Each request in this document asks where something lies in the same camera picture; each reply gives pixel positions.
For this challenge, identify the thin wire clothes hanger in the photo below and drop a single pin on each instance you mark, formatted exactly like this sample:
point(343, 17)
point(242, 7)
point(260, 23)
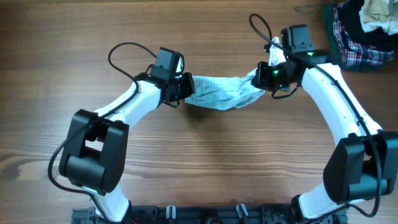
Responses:
point(308, 9)

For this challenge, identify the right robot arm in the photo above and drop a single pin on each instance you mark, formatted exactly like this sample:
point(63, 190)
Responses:
point(363, 165)

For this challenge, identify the red plaid shirt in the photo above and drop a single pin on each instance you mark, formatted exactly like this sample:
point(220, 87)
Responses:
point(354, 53)

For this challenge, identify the light blue striped baby pants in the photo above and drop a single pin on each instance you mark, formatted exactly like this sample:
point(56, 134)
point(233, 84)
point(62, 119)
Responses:
point(224, 93)

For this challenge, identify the beige cream garment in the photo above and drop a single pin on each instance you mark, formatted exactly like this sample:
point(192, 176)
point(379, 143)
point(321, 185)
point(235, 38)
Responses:
point(376, 14)

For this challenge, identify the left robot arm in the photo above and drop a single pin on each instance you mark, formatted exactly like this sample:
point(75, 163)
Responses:
point(94, 153)

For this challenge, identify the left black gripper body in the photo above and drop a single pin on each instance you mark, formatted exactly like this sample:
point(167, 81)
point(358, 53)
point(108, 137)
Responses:
point(181, 87)

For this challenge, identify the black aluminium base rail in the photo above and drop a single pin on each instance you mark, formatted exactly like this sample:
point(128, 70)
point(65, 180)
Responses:
point(267, 213)

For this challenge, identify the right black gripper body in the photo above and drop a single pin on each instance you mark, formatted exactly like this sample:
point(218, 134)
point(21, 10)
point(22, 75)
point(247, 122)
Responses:
point(261, 75)

